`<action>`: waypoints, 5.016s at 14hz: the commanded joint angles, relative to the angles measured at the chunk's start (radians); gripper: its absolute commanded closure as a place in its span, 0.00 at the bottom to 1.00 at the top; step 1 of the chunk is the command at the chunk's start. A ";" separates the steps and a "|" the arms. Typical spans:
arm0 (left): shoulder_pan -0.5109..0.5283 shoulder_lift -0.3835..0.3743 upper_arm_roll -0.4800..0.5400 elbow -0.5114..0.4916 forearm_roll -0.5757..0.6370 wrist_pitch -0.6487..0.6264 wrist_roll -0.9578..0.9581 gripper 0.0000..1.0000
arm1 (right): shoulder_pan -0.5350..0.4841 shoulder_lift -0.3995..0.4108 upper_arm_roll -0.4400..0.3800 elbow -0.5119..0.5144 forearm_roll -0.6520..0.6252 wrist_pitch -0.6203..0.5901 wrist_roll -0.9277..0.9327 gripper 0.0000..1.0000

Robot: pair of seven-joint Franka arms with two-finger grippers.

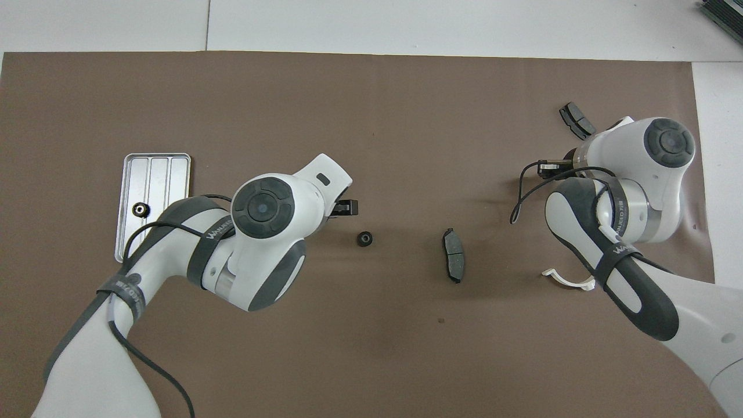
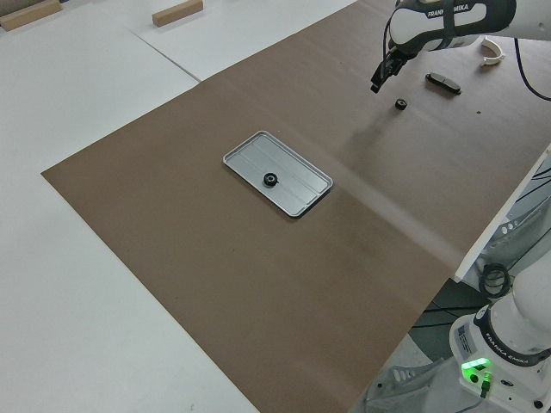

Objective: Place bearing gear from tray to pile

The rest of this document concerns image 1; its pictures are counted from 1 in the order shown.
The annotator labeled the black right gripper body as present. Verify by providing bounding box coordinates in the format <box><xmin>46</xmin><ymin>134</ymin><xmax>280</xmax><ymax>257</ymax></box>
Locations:
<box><xmin>538</xmin><ymin>158</ymin><xmax>579</xmax><ymax>177</ymax></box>

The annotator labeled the silver ribbed metal tray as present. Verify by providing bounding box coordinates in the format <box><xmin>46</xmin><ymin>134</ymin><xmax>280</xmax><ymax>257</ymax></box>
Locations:
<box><xmin>114</xmin><ymin>153</ymin><xmax>192</xmax><ymax>263</ymax></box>

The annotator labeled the short dark brake pad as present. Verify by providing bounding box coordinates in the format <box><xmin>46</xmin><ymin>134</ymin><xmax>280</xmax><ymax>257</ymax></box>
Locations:
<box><xmin>560</xmin><ymin>102</ymin><xmax>597</xmax><ymax>140</ymax></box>

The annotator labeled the brown paper table mat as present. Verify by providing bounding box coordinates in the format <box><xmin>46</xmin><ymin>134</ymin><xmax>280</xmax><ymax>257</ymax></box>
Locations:
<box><xmin>0</xmin><ymin>51</ymin><xmax>731</xmax><ymax>418</ymax></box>

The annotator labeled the long dark brake pad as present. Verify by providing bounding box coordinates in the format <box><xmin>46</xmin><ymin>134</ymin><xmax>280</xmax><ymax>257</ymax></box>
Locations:
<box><xmin>442</xmin><ymin>228</ymin><xmax>466</xmax><ymax>284</ymax></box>

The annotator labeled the white semicircular plastic clamp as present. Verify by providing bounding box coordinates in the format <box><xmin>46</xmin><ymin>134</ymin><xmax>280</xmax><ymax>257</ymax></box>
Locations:
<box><xmin>541</xmin><ymin>267</ymin><xmax>597</xmax><ymax>291</ymax></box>

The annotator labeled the black ridged device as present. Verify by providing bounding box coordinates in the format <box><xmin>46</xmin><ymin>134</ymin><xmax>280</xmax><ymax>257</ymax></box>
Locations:
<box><xmin>699</xmin><ymin>0</ymin><xmax>743</xmax><ymax>30</ymax></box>

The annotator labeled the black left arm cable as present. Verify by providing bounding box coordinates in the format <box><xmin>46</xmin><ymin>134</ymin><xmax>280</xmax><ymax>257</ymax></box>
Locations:
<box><xmin>107</xmin><ymin>193</ymin><xmax>234</xmax><ymax>418</ymax></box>

